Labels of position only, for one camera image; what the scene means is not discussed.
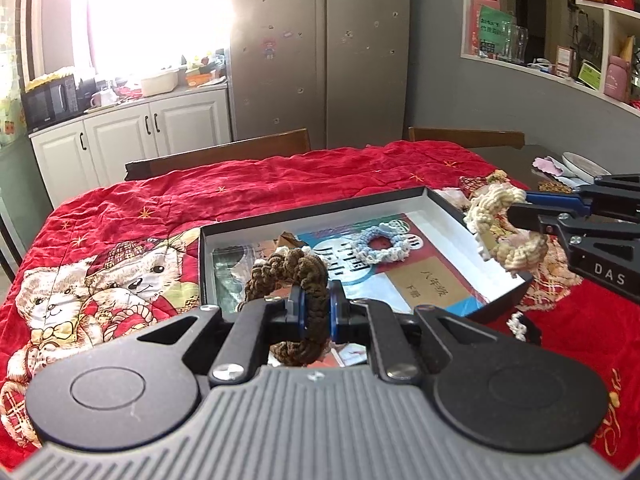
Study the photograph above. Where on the white mug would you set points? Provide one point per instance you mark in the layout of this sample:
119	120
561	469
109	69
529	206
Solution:
98	100

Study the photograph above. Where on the light blue knitted scrunchie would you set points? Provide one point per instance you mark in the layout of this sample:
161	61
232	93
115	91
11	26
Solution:
380	244

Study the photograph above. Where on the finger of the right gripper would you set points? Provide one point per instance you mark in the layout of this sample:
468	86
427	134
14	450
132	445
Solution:
559	200
531	217

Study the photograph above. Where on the beige plastic basin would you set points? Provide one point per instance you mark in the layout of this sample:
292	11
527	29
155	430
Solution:
162	82

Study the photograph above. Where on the brown pyramid paper packet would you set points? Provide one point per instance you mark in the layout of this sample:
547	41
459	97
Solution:
287	242

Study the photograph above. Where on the black white-trimmed scrunchie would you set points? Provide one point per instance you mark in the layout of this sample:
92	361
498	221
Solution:
524	329

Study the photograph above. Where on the pink scalloped paper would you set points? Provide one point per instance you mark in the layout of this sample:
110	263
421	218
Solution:
549	165

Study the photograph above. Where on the pink thermos bottle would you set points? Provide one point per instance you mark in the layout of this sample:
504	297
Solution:
617	78

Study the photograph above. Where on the brown braided scrunchie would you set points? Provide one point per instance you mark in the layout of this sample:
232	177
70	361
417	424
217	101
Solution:
304	274

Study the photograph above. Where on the red quilted bear blanket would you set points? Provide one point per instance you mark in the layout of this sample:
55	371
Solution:
48	306

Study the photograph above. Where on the dark wooden chair back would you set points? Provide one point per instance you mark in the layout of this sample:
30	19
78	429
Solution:
281	144

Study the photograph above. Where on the black microwave oven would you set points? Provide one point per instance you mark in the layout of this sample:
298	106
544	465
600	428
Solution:
50	103

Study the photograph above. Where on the orange bowl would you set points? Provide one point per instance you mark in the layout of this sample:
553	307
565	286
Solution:
197	79

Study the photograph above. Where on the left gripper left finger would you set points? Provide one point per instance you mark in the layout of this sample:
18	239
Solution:
260	323

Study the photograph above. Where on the grey ceramic plate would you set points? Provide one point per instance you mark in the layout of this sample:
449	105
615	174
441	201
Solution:
583	168

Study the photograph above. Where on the wooden bead trivet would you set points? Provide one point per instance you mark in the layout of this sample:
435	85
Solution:
554	187

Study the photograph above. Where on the green paper sign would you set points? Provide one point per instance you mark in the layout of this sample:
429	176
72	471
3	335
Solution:
494	33

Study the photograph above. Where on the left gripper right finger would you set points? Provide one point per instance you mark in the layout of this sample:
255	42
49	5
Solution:
373	324

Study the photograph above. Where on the steel double-door refrigerator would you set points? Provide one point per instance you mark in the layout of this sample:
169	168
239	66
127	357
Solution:
337	68

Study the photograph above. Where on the black shallow cardboard box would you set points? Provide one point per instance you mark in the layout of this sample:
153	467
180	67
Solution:
427	208

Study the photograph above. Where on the cream knitted scrunchie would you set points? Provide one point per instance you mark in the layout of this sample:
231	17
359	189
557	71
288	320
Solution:
497	238

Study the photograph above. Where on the white kitchen cabinet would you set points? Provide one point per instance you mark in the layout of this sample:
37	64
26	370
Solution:
93	150

